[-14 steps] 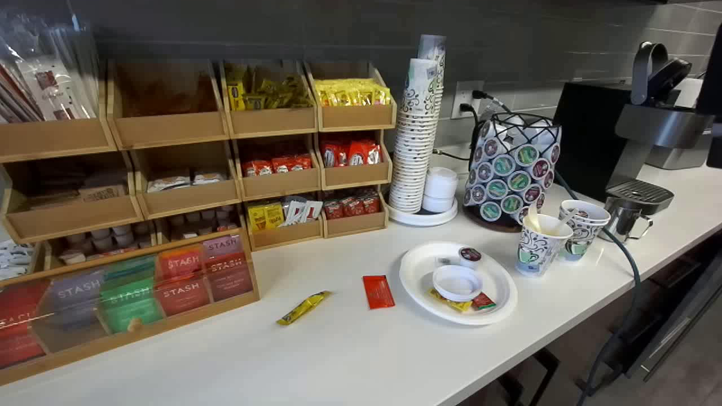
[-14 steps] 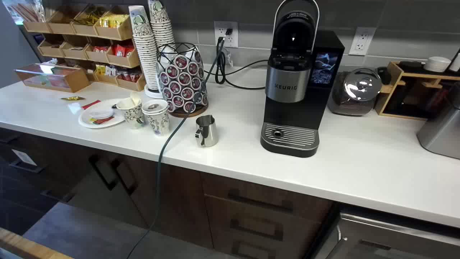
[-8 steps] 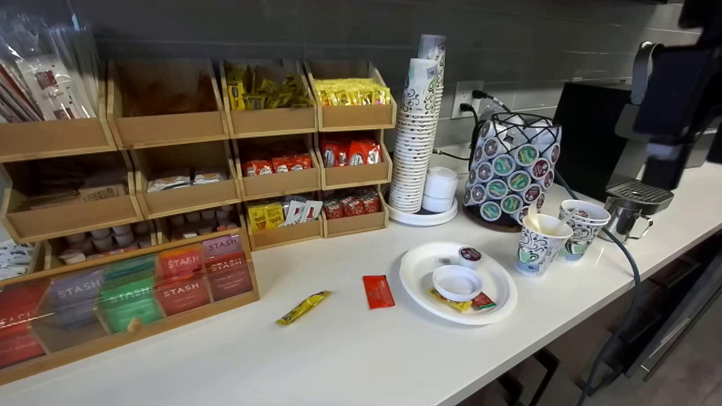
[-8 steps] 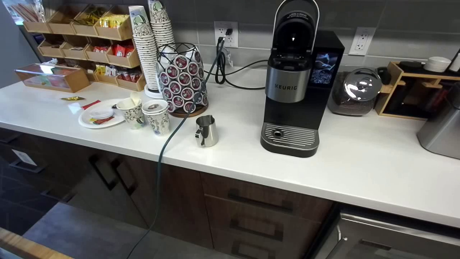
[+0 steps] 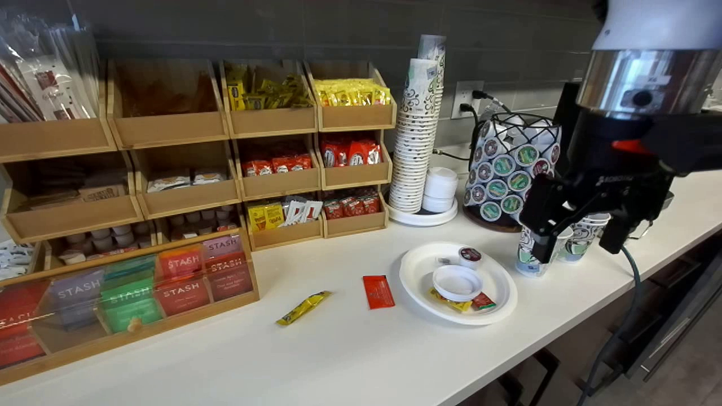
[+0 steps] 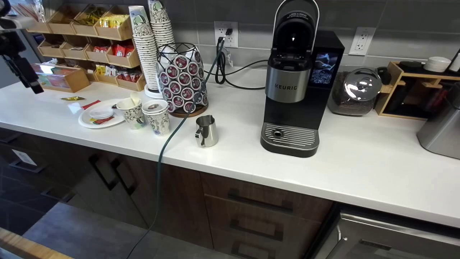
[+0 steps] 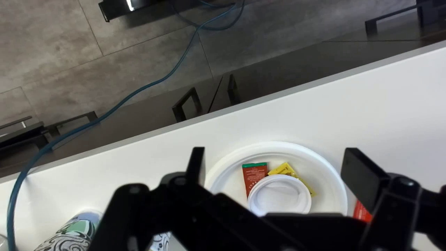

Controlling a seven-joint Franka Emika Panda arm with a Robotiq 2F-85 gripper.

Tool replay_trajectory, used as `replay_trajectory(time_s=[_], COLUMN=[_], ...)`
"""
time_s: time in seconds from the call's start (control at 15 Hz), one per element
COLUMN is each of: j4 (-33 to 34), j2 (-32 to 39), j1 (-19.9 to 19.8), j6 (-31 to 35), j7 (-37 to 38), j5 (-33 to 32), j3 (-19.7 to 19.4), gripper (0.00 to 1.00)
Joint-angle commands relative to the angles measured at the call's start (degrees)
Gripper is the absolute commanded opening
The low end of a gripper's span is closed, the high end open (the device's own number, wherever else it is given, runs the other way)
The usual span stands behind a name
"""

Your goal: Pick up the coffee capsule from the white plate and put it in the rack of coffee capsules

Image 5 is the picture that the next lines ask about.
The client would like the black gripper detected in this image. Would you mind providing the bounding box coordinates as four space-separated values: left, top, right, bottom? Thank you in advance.
517 109 722 256

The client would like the red lid coffee capsule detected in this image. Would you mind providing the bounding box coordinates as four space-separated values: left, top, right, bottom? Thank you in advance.
455 246 485 265

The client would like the patterned paper coffee cup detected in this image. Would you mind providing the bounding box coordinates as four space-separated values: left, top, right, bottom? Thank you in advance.
514 222 561 277
555 212 613 265

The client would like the white disposable plate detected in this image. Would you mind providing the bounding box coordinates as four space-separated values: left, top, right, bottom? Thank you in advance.
387 197 460 230
394 238 520 328

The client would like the red sauce packet green end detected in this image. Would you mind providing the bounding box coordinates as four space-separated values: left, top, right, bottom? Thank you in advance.
470 291 501 312

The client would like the stack of white lids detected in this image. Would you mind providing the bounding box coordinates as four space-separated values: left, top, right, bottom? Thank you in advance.
419 164 460 217

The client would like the black metal stand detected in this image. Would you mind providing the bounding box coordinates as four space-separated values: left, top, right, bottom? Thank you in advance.
493 345 561 406

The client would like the yellow sauce packet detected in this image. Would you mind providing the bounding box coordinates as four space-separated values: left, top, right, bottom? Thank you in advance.
426 289 477 315

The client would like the stack of patterned paper cups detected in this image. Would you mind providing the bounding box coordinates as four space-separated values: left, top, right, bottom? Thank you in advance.
387 53 446 217
416 32 450 63

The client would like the plain red sauce packet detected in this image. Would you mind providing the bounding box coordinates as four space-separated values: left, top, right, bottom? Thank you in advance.
361 273 398 311

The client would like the pile of small red packets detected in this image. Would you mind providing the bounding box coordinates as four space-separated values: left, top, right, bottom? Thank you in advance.
323 188 384 220

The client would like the pile of large red packets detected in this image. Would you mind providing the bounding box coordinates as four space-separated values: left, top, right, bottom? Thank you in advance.
320 134 384 169

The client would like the pile of white packets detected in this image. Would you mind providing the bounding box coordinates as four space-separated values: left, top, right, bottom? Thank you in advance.
279 196 326 227
144 169 229 194

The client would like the yellow stick packet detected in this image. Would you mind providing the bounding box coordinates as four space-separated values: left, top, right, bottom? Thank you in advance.
273 289 335 328

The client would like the pile of orange-red packets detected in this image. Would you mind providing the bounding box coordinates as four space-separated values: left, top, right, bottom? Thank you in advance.
241 150 315 177

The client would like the pile of small yellow packets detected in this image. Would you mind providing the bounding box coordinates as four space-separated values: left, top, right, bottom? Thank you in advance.
247 201 286 235

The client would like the pile of yellow-green tea packets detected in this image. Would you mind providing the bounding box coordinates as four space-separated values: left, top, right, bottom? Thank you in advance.
224 64 314 114

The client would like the maroon Stash tea box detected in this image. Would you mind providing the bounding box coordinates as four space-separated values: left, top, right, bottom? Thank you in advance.
202 235 255 305

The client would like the group of dark creamer cups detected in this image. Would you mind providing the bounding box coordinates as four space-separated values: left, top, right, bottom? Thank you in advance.
161 206 240 238

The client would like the orange-red Stash tea box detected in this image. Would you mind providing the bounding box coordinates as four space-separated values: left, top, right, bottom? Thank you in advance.
153 246 213 318

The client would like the wooden condiment organizer shelf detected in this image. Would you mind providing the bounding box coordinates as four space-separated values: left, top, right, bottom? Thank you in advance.
0 56 400 284

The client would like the wooden tea box clear lid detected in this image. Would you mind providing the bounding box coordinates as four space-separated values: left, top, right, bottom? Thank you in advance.
0 227 261 388

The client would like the green Stash tea box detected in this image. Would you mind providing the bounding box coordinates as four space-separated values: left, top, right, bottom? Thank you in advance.
99 256 164 335

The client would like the group of light creamer cups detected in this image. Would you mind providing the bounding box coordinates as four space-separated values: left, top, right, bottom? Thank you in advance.
54 222 155 265

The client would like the pile of brown packets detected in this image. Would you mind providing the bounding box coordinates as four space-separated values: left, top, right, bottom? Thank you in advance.
32 166 130 205

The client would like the grey Stash tea box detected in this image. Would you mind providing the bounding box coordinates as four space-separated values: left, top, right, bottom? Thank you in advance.
40 267 108 352

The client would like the clear bag of stirrers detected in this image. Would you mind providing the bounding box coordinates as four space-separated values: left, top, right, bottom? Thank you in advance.
0 9 103 125

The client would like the pile of white sachets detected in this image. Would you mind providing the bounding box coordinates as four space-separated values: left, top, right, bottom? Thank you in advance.
0 238 40 282

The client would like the red Stash tea box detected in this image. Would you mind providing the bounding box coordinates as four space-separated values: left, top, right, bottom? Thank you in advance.
0 279 49 370

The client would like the grey-green power cable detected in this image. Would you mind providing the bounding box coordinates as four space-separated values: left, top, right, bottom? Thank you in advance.
576 240 643 406

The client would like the black wire coffee capsule rack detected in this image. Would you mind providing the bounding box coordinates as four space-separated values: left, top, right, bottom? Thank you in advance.
463 109 564 235

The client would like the black power cord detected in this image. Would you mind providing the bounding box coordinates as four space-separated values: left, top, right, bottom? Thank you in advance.
459 87 528 164

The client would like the white wall outlet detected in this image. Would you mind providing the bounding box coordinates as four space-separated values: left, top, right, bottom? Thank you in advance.
452 79 485 121

